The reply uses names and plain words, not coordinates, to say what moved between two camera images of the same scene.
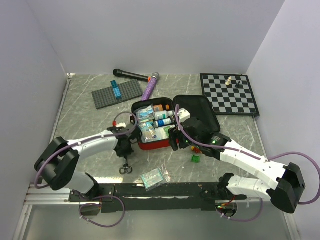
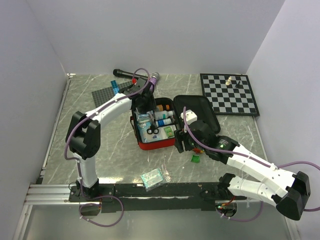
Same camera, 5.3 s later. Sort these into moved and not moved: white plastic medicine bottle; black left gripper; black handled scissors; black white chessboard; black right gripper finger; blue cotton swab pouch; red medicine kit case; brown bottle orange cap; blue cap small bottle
Moved: black right gripper finger; black handled scissors; black left gripper
Not moved: red medicine kit case; black white chessboard; blue cap small bottle; brown bottle orange cap; white plastic medicine bottle; blue cotton swab pouch
